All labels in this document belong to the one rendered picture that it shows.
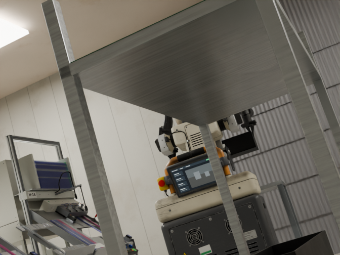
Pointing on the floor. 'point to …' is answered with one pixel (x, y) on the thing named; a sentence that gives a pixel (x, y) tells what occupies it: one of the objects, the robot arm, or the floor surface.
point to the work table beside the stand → (285, 204)
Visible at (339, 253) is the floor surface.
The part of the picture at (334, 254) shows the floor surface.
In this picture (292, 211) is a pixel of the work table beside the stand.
